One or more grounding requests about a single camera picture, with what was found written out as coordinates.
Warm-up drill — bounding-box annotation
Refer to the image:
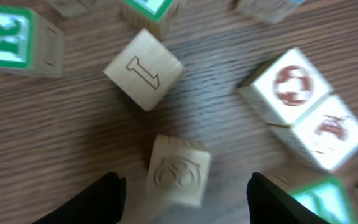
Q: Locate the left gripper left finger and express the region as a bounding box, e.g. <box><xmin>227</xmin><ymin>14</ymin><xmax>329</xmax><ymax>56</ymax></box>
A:
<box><xmin>34</xmin><ymin>172</ymin><xmax>126</xmax><ymax>224</ymax></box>

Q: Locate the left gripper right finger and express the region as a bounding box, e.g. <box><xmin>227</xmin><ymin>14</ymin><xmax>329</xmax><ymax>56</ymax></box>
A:
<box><xmin>247</xmin><ymin>172</ymin><xmax>328</xmax><ymax>224</ymax></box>

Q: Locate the white engraved block blue side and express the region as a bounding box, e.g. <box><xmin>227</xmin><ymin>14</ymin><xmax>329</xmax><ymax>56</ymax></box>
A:
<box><xmin>145</xmin><ymin>134</ymin><xmax>212</xmax><ymax>208</ymax></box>

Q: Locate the green letter L block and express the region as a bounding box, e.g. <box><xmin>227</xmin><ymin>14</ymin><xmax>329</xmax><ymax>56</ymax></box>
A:
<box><xmin>269</xmin><ymin>172</ymin><xmax>358</xmax><ymax>224</ymax></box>

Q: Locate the white block red picture lower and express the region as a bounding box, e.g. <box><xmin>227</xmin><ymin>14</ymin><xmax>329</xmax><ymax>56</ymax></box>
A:
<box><xmin>270</xmin><ymin>95</ymin><xmax>358</xmax><ymax>172</ymax></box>

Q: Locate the white block red picture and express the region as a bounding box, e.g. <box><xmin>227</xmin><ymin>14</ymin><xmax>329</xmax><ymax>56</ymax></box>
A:
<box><xmin>270</xmin><ymin>95</ymin><xmax>358</xmax><ymax>172</ymax></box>
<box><xmin>237</xmin><ymin>47</ymin><xmax>333</xmax><ymax>126</ymax></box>

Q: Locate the white block red picture upper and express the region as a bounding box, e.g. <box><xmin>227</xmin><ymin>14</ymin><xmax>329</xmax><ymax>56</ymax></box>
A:
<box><xmin>237</xmin><ymin>47</ymin><xmax>333</xmax><ymax>126</ymax></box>

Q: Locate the green letter R block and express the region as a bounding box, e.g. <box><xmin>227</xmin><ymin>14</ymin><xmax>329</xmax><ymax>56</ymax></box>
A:
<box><xmin>0</xmin><ymin>5</ymin><xmax>65</xmax><ymax>78</ymax></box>

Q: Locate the blue letter P block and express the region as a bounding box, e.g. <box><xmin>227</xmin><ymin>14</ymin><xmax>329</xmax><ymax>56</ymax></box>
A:
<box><xmin>236</xmin><ymin>0</ymin><xmax>306</xmax><ymax>24</ymax></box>

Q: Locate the green block number four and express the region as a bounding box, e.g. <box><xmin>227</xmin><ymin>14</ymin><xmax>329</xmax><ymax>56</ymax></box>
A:
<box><xmin>119</xmin><ymin>0</ymin><xmax>186</xmax><ymax>40</ymax></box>

